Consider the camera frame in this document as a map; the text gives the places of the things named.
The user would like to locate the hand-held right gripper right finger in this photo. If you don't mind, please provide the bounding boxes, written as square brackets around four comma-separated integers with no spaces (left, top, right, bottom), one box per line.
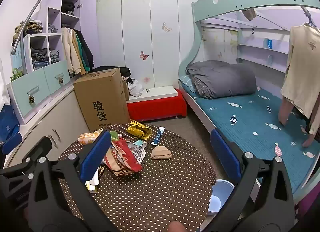
[207,129,296,232]

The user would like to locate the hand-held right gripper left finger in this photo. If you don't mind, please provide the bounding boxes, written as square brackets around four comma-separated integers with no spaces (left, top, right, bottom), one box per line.
[27,130,118,232]

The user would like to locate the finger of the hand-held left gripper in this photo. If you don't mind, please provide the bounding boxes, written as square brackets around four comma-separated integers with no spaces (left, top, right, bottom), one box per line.
[0,136,52,180]
[0,133,22,156]

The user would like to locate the orange snack packet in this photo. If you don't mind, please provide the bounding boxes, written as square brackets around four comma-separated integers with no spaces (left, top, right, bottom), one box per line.
[78,130,103,145]

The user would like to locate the red paper bag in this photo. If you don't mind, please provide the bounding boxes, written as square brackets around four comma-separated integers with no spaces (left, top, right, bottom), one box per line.
[103,140,143,178]

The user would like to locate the light blue plastic bin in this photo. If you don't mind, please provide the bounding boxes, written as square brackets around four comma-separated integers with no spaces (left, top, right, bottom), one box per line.
[207,179,235,217]

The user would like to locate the yellow wrapper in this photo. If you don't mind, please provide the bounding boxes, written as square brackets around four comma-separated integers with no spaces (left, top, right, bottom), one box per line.
[126,119,152,140]

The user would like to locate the blue and white wrapper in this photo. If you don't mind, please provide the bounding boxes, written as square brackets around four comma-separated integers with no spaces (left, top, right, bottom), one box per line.
[151,126,166,145]

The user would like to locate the person's right hand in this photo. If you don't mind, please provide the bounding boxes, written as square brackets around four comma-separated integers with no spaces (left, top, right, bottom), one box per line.
[167,221,186,232]

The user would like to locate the blue bag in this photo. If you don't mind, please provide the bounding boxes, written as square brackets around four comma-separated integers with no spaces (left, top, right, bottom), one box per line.
[0,104,20,143]

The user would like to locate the white low cabinet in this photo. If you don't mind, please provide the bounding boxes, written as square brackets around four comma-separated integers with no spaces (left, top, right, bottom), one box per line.
[4,89,83,168]

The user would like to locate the teal candy print bed mat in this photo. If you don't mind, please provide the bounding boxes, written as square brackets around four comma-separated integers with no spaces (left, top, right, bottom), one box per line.
[181,82,320,193]

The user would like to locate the brown cardboard box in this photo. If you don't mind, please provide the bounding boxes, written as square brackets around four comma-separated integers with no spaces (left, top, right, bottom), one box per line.
[73,67,130,132]

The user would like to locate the teal drawer cabinet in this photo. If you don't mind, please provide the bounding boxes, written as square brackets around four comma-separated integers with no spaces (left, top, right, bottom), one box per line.
[10,59,72,125]

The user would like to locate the green plant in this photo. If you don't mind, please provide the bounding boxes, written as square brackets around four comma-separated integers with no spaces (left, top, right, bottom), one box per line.
[10,68,24,81]

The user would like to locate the brown polka dot tablecloth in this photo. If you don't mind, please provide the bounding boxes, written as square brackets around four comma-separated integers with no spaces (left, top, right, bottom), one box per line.
[57,123,217,232]

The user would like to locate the grey quilt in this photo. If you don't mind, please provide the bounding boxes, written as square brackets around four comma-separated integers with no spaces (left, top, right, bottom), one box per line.
[185,60,257,99]

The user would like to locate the white plastic bag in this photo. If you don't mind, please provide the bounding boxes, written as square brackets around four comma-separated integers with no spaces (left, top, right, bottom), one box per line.
[127,79,144,97]

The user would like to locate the red bench with white top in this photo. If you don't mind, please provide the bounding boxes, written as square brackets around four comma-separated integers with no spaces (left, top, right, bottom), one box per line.
[126,85,187,122]

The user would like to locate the plaid pillow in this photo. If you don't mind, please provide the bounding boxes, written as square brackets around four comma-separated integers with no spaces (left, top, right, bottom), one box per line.
[179,75,198,93]

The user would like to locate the black bag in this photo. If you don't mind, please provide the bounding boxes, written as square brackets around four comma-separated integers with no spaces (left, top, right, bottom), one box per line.
[91,65,132,78]

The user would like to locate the stack of folded jeans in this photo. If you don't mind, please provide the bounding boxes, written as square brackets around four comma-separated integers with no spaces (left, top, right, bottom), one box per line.
[31,48,50,70]

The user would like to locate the folded grey clothes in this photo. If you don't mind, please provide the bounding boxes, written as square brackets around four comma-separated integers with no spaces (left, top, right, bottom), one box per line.
[49,50,61,64]

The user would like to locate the magenta cloth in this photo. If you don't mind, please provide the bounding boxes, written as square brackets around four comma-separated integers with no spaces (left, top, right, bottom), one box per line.
[297,191,320,222]

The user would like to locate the green hanging jacket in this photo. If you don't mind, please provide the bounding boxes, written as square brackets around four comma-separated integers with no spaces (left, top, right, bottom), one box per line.
[74,30,91,73]

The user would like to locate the black hanging jacket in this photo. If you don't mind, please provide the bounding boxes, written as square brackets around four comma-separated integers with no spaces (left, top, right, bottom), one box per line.
[79,30,95,70]

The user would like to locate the cream hanging shirt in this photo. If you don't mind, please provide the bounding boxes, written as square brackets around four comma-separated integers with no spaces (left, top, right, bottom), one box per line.
[280,23,320,120]

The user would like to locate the pile of olive clothes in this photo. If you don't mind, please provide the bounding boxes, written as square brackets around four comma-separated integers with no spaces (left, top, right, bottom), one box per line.
[14,19,43,42]

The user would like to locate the white wardrobe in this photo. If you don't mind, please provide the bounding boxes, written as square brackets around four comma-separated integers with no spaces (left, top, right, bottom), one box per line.
[96,0,203,97]

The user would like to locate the grey metal handrail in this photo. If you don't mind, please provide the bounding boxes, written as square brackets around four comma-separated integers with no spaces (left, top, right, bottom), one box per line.
[12,0,84,73]

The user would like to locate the white open shelf unit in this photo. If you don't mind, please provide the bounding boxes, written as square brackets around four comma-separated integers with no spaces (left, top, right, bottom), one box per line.
[10,0,97,75]

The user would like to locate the brown hanging cloth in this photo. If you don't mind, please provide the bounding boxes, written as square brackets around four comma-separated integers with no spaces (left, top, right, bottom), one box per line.
[241,8,257,21]

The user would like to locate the folded dark clothes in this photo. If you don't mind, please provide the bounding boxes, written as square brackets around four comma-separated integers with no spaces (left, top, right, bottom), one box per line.
[61,2,75,16]

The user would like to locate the white wall shelf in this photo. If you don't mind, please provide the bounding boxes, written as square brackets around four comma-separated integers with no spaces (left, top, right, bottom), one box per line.
[237,29,292,73]

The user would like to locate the teal bunk bed frame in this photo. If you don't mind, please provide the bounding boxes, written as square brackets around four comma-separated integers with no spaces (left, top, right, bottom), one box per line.
[178,0,320,199]

